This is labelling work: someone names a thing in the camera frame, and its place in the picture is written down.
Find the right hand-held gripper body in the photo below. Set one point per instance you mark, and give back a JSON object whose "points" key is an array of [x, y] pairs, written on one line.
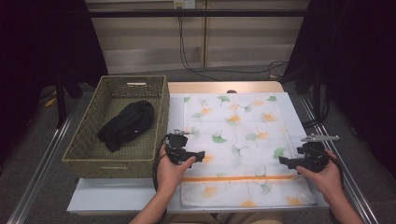
{"points": [[314, 155]]}

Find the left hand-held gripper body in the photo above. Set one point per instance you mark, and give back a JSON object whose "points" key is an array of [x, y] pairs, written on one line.
{"points": [[176, 149]]}

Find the green woven basket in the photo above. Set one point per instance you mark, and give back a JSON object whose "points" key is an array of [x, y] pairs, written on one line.
{"points": [[130, 155]]}

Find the leaf-print mesh laundry bag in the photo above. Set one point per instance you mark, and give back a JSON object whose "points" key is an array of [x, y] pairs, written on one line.
{"points": [[243, 130]]}

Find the black garment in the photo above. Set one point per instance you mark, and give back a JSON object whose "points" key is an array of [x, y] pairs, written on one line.
{"points": [[127, 124]]}

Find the person's right hand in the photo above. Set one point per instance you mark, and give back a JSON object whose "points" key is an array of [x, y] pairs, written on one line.
{"points": [[328, 180]]}

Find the person's left hand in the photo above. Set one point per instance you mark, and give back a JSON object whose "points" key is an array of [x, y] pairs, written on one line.
{"points": [[169, 179]]}

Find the white table sheet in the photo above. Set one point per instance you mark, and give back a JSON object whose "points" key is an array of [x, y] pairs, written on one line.
{"points": [[124, 196]]}

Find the dark curtain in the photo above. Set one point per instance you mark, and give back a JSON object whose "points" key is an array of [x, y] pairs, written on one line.
{"points": [[361, 62], [37, 46]]}

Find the black metal stand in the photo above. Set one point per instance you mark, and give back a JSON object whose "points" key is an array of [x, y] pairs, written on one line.
{"points": [[60, 102]]}

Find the black horizontal bar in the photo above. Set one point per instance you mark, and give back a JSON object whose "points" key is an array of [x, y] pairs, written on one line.
{"points": [[199, 13]]}

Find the white wall socket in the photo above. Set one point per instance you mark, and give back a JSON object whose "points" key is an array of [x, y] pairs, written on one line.
{"points": [[184, 3]]}

